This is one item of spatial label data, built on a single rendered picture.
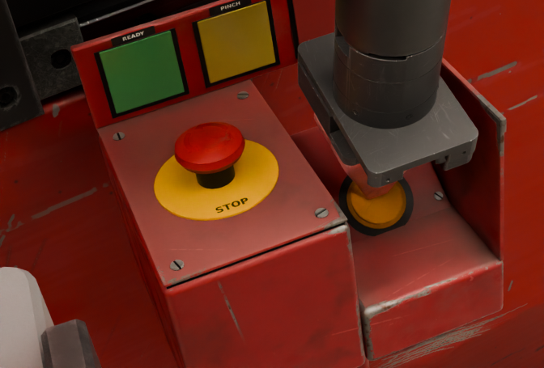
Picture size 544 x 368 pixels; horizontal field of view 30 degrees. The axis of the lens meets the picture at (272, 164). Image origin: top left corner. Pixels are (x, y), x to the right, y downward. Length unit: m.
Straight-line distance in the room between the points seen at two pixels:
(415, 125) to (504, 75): 0.37
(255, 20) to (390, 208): 0.14
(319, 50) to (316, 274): 0.13
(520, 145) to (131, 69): 0.45
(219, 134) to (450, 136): 0.13
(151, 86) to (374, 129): 0.16
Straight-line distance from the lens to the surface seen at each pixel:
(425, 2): 0.48
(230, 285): 0.54
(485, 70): 0.89
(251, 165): 0.58
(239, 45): 0.64
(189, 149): 0.56
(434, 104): 0.56
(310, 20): 0.65
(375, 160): 0.53
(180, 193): 0.57
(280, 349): 0.58
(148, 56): 0.62
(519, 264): 1.07
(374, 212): 0.64
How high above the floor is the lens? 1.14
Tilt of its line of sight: 38 degrees down
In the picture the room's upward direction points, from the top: 10 degrees counter-clockwise
